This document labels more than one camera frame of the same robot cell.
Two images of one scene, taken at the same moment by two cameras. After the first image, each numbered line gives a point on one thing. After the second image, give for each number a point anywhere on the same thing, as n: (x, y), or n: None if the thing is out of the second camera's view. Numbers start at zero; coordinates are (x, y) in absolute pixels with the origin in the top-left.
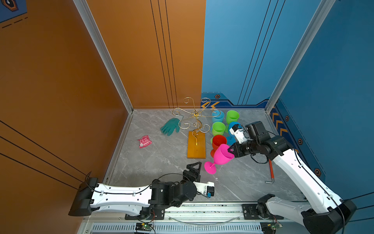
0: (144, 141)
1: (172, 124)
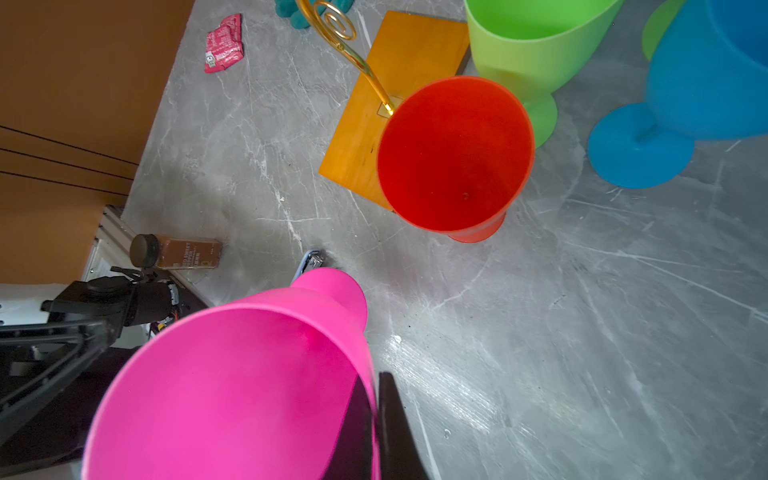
0: (225, 45)
1: (290, 9)
